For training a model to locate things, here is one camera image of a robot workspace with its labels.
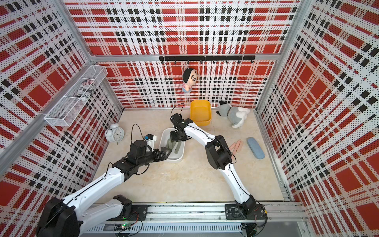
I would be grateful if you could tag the black hook rail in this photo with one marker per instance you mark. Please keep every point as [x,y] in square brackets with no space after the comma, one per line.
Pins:
[211,58]

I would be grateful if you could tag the grey plush dog toy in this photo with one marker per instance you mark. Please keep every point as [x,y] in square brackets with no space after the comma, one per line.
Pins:
[236,115]

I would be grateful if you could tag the cartoon boy doll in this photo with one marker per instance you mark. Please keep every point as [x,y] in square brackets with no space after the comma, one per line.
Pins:
[189,79]

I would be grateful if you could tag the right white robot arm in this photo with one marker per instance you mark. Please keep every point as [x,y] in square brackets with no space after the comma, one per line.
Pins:
[219,157]

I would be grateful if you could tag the white storage box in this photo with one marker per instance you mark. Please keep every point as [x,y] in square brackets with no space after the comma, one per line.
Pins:
[173,158]

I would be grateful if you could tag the striped can in basket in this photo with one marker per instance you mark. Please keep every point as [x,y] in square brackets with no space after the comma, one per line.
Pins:
[85,90]

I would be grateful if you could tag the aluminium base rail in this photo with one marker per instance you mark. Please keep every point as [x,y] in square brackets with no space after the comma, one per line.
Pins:
[268,219]

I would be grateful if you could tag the white wire wall basket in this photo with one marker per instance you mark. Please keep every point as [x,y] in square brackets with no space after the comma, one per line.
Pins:
[67,109]

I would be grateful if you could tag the yellow storage box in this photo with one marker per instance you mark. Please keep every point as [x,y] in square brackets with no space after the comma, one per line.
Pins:
[200,112]

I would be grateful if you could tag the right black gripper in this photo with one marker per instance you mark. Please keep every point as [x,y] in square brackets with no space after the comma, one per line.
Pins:
[173,138]

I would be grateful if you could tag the white alarm clock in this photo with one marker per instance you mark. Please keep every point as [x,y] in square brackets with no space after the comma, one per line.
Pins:
[114,133]

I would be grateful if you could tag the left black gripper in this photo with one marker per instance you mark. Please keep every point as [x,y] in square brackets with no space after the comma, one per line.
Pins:
[164,156]

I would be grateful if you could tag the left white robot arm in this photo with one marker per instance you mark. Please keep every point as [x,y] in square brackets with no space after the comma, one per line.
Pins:
[74,215]

